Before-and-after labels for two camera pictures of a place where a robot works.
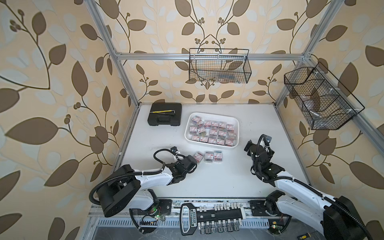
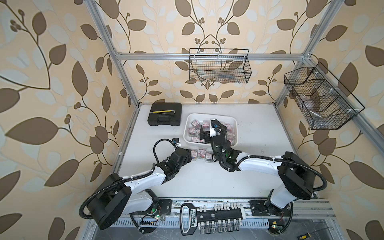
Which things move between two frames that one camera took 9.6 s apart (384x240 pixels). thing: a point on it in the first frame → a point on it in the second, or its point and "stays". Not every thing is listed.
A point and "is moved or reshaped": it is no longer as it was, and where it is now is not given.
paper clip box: x=198 y=157 is moved or reshaped
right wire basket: x=324 y=102 stays
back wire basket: x=220 y=65 stays
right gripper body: x=250 y=144 → x=209 y=139
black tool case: x=165 y=113 stays
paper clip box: x=209 y=157 → x=201 y=153
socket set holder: x=224 y=218 stays
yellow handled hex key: x=163 y=111 stays
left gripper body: x=183 y=176 → x=187 y=159
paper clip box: x=218 y=156 is moved or reshaped
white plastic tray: x=204 y=130 stays
